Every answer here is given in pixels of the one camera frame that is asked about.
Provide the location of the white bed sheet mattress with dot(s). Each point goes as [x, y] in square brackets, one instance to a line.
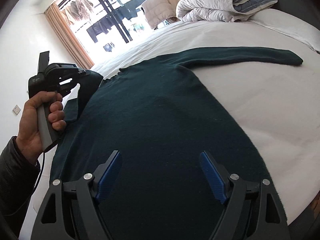
[278, 107]

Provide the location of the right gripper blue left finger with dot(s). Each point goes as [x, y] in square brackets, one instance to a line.
[70, 210]

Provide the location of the dark green sweater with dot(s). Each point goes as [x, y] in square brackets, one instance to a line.
[160, 117]

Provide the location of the wall socket plate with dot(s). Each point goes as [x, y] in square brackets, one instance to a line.
[16, 110]

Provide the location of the person's left hand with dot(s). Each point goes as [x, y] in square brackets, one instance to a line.
[28, 139]

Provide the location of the left forearm dark sleeve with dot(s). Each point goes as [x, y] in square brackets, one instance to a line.
[18, 178]

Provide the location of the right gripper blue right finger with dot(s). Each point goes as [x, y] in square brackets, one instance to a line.
[250, 210]

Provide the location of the beige puffer jacket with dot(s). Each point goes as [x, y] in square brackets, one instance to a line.
[157, 11]

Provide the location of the left tan curtain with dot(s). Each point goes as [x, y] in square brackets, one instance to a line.
[67, 37]

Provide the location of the black framed window door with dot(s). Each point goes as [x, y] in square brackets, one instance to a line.
[103, 27]

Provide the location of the folded grey white duvet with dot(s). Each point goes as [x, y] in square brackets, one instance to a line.
[220, 10]

